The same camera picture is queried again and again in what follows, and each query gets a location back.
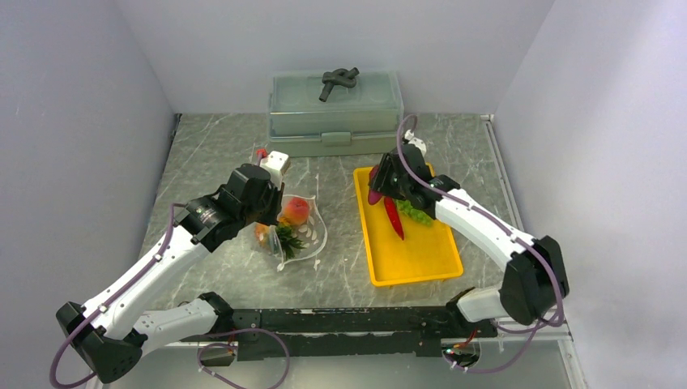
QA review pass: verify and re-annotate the dark knotted rubber tube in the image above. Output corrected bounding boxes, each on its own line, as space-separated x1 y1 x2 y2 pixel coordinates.
318 67 360 103

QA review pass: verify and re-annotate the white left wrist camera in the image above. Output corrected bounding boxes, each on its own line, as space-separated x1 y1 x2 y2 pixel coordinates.
256 148 291 187

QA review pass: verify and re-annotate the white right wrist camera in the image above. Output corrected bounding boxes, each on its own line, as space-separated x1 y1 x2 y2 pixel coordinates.
403 130 427 157

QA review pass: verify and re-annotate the clear zip top bag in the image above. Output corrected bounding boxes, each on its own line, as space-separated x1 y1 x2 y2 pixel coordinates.
258 194 328 271

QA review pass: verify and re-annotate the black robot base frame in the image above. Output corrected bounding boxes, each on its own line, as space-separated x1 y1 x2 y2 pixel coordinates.
182 306 484 361

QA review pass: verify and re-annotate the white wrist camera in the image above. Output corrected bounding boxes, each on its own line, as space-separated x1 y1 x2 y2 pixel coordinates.
403 130 427 157
256 148 291 187

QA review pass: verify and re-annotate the yellow plastic tray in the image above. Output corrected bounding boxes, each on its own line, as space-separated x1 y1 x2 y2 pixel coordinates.
353 167 463 288

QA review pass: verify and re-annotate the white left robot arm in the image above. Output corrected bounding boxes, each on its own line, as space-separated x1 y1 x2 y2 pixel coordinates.
49 157 289 388

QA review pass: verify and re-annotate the pink toy peach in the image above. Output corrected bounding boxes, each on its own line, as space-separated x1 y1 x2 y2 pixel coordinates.
281 197 310 227

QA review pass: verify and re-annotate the red toy chili pepper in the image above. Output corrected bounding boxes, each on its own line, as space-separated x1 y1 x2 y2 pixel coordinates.
383 197 405 241

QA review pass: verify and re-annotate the green translucent storage box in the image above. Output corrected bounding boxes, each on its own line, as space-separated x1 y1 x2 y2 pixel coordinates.
267 71 404 157

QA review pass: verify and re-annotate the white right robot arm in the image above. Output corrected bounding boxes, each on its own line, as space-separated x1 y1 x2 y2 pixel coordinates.
369 143 570 336

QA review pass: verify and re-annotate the orange toy pineapple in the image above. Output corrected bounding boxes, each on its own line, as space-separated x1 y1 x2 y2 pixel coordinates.
254 223 305 261

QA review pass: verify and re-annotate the green toy grape bunch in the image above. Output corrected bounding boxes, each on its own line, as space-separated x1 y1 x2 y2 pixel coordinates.
395 200 433 226

